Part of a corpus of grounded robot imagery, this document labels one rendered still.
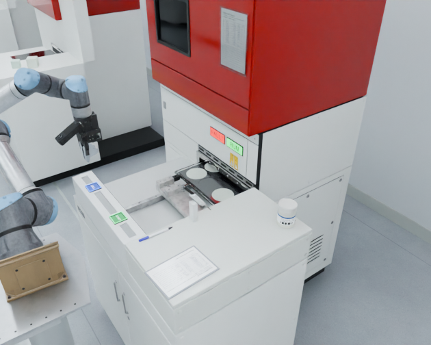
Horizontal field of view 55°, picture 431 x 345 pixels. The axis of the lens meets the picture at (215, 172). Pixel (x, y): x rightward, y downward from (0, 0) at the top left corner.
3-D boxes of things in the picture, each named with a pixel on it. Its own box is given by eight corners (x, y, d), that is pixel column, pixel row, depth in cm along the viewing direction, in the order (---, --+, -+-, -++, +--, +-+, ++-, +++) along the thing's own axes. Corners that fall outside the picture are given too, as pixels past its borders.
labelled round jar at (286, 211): (285, 215, 165) (288, 196, 160) (298, 224, 160) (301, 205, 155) (272, 221, 162) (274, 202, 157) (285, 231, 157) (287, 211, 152)
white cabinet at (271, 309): (187, 261, 277) (182, 157, 232) (289, 374, 211) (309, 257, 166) (96, 307, 245) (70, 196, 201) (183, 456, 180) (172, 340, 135)
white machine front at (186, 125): (167, 141, 246) (163, 76, 224) (257, 210, 191) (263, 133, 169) (163, 142, 245) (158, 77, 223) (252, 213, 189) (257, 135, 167)
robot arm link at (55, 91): (33, 71, 156) (57, 75, 153) (55, 78, 167) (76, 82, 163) (30, 92, 157) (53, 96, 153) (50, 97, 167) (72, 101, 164)
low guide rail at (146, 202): (206, 180, 212) (206, 174, 210) (208, 181, 210) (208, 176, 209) (115, 216, 187) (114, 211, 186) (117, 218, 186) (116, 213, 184)
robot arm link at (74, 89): (72, 72, 160) (90, 75, 157) (77, 98, 166) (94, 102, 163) (58, 79, 154) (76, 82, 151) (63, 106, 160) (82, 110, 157)
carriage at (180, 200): (170, 184, 203) (170, 179, 202) (213, 223, 178) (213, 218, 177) (156, 189, 199) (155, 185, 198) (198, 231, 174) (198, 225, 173)
